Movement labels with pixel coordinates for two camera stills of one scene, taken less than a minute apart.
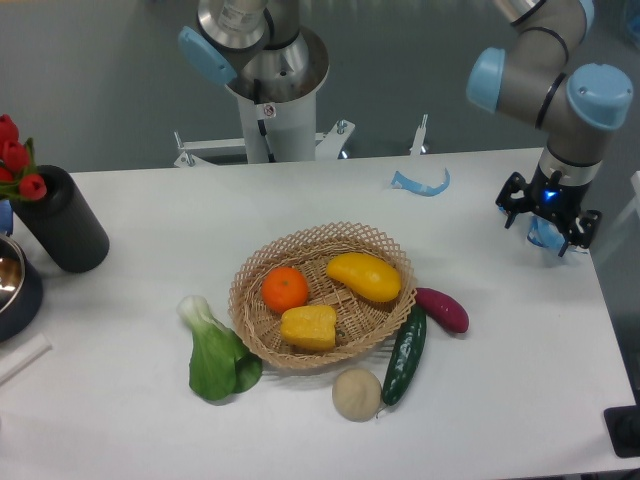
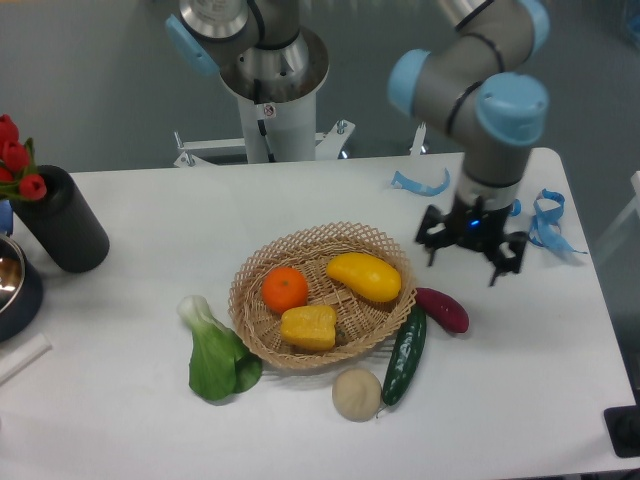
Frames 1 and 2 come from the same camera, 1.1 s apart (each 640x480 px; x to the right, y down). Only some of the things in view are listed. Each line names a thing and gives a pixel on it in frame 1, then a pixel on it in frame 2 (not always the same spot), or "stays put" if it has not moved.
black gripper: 555,196 -> 470,223
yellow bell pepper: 310,327 stays put
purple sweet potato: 442,307 stays put
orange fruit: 283,288 stays put
